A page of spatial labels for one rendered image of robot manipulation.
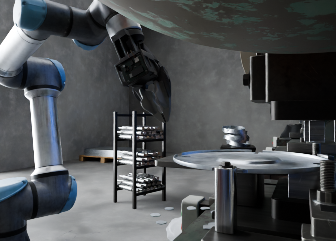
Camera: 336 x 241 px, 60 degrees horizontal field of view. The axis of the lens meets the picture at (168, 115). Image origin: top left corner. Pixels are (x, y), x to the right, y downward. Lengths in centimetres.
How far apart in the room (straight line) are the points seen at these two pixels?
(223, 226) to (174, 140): 745
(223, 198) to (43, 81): 79
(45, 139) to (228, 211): 74
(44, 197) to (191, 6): 86
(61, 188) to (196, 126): 674
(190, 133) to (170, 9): 749
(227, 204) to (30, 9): 55
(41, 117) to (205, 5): 91
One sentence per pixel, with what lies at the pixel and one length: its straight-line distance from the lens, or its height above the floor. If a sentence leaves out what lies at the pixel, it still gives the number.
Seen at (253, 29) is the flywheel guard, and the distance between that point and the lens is 22.
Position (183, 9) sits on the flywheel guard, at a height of 93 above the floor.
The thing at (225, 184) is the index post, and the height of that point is 77.
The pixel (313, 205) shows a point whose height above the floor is 76.
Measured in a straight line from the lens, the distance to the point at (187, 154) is 67.
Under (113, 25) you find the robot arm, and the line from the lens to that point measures 68.
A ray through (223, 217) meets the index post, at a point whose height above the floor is 73.
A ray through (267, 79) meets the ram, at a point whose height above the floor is 93.
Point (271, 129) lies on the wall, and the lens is 722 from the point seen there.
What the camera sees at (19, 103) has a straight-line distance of 581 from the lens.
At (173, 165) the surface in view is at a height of 77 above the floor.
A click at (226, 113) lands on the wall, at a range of 739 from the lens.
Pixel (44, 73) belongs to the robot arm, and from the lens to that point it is 108.
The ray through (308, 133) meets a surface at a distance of 57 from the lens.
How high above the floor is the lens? 86
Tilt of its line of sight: 1 degrees up
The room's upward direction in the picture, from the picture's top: straight up
